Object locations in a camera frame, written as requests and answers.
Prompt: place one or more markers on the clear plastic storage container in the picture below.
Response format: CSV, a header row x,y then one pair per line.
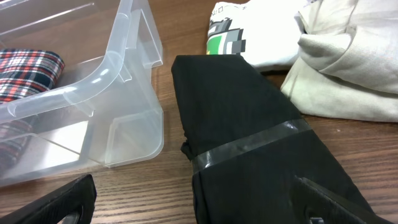
x,y
103,109

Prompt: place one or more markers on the white pixel-print t-shirt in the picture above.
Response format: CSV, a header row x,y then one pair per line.
x,y
264,32

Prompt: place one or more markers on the black taped garment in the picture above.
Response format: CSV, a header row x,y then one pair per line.
x,y
247,142

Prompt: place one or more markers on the beige cloth garment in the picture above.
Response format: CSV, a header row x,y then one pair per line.
x,y
347,61

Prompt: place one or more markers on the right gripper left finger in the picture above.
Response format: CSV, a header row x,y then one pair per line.
x,y
73,202

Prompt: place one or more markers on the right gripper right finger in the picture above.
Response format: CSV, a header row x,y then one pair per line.
x,y
313,203

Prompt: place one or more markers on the plaid flannel shirt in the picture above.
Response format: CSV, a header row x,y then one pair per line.
x,y
24,72

